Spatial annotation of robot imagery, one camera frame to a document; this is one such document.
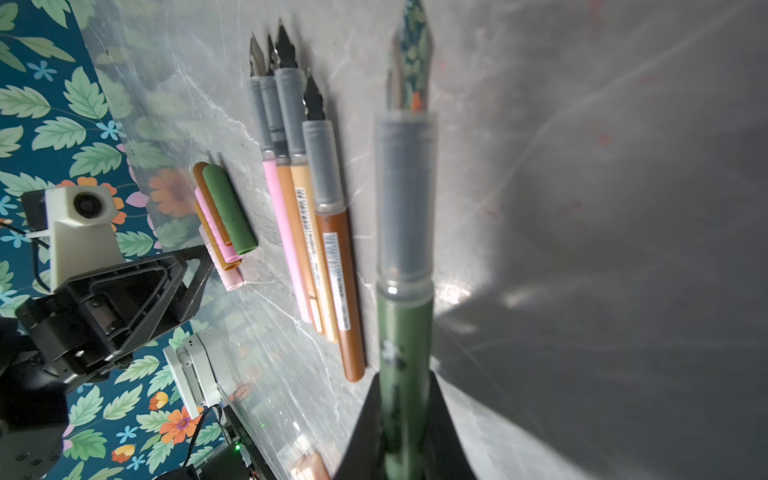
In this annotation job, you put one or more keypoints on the brown pen tan cap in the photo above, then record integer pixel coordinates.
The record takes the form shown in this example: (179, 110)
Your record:
(334, 226)

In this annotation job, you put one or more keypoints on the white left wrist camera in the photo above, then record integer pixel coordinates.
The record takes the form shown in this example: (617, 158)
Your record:
(76, 224)

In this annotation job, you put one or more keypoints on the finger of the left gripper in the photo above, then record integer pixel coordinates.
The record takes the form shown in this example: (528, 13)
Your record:
(121, 308)

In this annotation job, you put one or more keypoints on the pale pink pen cap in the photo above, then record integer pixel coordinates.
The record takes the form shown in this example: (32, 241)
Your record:
(231, 279)

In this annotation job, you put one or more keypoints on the tan pen lilac cap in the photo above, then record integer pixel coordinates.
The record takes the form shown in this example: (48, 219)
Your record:
(290, 81)

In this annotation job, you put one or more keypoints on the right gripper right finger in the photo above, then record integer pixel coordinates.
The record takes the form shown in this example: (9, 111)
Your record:
(444, 455)

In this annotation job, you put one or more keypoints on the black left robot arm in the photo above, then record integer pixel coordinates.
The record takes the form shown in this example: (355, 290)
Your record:
(33, 421)

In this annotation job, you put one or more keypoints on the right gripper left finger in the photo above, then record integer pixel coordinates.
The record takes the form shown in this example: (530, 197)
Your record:
(364, 457)

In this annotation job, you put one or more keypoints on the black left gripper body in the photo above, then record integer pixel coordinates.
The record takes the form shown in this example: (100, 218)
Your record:
(37, 358)

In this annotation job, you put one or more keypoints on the orange pen brown cap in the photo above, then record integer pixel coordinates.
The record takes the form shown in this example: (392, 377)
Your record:
(294, 198)

